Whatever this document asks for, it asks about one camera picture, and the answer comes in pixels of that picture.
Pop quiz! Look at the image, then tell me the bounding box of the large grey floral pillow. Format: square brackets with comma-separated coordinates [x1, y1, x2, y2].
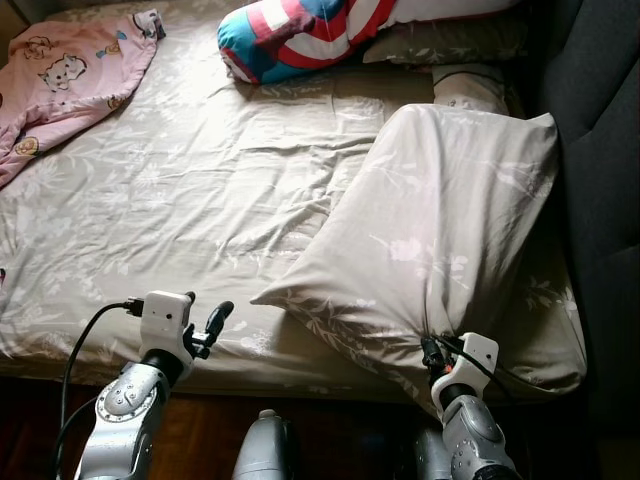
[250, 102, 559, 353]

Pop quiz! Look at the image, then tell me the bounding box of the pink cartoon print blanket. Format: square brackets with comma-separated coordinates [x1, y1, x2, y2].
[0, 8, 166, 189]

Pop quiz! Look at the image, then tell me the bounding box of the beige floral bed sheet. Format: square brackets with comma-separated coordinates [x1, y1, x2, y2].
[0, 0, 589, 401]

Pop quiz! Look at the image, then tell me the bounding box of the dark grey sofa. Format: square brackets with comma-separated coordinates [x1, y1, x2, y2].
[520, 0, 640, 436]

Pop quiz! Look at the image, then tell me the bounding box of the small beige floral pillow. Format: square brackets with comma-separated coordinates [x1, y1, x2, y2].
[432, 63, 511, 116]

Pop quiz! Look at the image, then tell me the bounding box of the red white blue shield pillow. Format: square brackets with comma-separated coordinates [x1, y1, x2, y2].
[217, 0, 401, 86]

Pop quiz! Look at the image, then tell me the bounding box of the flat beige floral pillow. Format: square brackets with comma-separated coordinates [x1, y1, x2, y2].
[362, 12, 529, 67]

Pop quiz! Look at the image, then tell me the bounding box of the plain white pillow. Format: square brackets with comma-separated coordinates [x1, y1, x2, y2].
[385, 0, 523, 26]

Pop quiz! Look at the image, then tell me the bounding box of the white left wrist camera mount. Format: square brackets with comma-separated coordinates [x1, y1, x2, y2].
[140, 291, 196, 363]

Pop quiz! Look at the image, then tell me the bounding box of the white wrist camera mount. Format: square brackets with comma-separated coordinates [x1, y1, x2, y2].
[432, 333, 499, 393]
[140, 291, 196, 363]

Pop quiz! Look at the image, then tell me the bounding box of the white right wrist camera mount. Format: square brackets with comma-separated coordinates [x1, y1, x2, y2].
[432, 333, 499, 393]

